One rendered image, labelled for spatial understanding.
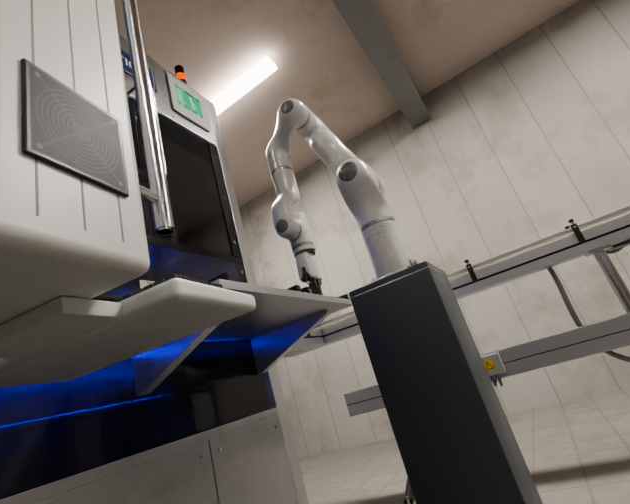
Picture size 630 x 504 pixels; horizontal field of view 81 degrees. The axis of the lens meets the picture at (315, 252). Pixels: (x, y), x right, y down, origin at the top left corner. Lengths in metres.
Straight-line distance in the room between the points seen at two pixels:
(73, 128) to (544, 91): 3.89
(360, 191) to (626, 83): 3.19
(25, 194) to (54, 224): 0.03
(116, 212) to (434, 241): 3.42
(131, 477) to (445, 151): 3.60
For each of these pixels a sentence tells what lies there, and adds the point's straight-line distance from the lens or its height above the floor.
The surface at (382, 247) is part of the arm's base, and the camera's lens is 1.16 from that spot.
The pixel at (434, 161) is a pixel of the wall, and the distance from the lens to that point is 3.96.
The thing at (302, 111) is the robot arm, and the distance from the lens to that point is 1.46.
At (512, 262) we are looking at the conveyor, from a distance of 2.00.
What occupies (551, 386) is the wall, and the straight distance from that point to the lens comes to 3.61.
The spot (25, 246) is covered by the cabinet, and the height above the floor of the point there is 0.80.
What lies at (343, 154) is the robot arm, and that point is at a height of 1.35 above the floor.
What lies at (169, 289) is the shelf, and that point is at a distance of 0.50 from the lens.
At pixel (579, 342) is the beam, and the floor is 0.49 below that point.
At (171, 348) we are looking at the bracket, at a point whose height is 0.81.
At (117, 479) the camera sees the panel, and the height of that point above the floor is 0.56.
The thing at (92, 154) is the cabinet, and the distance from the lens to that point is 0.48.
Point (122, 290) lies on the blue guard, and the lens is 1.15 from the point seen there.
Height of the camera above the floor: 0.63
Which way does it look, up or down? 19 degrees up
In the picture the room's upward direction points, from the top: 17 degrees counter-clockwise
